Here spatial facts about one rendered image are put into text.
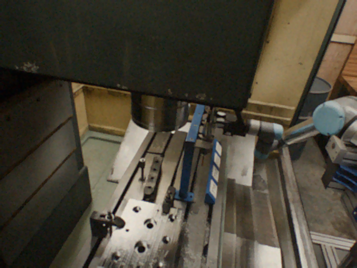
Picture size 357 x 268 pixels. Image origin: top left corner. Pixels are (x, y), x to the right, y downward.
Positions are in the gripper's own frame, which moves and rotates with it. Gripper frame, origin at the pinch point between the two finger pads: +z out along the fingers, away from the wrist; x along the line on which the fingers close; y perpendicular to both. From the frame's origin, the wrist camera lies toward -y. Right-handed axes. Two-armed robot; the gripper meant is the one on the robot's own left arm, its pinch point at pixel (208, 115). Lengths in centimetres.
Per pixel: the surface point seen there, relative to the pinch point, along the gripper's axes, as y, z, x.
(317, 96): 33, -97, 143
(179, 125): -25, 6, -57
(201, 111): -2.7, 3.6, -2.9
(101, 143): 63, 77, 39
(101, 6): -51, 21, -65
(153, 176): 24.1, 19.3, -24.9
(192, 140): -2.3, 3.6, -28.6
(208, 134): -3.7, -2.2, -23.9
